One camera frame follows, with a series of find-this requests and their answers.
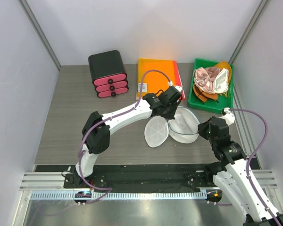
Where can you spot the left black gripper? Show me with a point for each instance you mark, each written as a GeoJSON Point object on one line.
{"type": "Point", "coordinates": [171, 115]}

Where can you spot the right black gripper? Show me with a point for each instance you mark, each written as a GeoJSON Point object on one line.
{"type": "Point", "coordinates": [202, 128]}

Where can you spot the white mesh laundry bag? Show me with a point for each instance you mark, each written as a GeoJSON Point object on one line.
{"type": "Point", "coordinates": [183, 128]}

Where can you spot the white bra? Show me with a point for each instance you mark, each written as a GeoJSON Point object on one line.
{"type": "Point", "coordinates": [220, 84]}

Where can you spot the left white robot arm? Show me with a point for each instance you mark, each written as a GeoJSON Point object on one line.
{"type": "Point", "coordinates": [99, 127]}

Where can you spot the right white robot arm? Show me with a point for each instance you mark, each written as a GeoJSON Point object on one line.
{"type": "Point", "coordinates": [233, 175]}

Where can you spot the mustard orange bra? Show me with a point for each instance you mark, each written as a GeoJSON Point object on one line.
{"type": "Point", "coordinates": [205, 96]}

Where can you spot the pink bra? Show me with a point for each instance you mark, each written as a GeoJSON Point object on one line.
{"type": "Point", "coordinates": [204, 78]}

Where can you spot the orange folder stack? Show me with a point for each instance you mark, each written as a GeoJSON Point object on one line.
{"type": "Point", "coordinates": [155, 81]}

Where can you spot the black pink drawer box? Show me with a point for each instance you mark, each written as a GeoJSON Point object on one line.
{"type": "Point", "coordinates": [108, 74]}

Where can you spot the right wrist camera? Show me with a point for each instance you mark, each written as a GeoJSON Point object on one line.
{"type": "Point", "coordinates": [228, 116]}

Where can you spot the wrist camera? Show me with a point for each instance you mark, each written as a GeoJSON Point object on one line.
{"type": "Point", "coordinates": [176, 87]}
{"type": "Point", "coordinates": [228, 116]}

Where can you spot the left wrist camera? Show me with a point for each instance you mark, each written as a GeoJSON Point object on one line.
{"type": "Point", "coordinates": [176, 87]}

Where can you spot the white slotted cable duct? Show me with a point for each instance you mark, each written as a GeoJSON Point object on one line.
{"type": "Point", "coordinates": [84, 195]}

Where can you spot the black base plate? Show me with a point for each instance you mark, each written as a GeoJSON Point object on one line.
{"type": "Point", "coordinates": [154, 178]}

